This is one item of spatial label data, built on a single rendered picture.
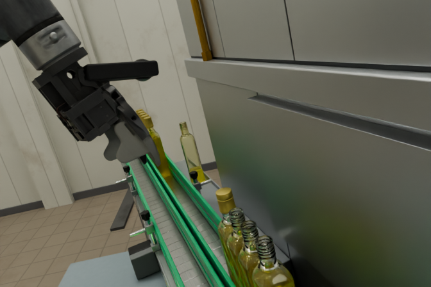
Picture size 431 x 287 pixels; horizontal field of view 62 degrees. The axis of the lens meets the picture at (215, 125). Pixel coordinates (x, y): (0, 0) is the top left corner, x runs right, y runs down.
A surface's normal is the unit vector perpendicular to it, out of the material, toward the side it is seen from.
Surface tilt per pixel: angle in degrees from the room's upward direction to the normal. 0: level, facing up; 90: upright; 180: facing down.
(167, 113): 90
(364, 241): 90
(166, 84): 90
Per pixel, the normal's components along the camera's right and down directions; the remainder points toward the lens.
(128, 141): 0.45, -0.17
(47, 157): 0.03, 0.28
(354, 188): -0.91, 0.30
